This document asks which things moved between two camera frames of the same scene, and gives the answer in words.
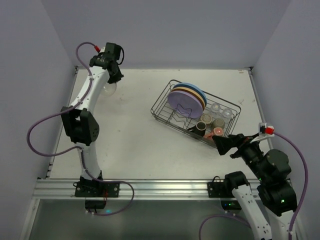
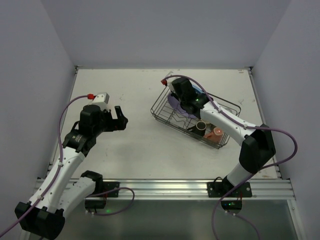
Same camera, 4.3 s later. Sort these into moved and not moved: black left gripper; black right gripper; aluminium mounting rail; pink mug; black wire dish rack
Moved: black left gripper; black right gripper
Not moved: black wire dish rack; pink mug; aluminium mounting rail
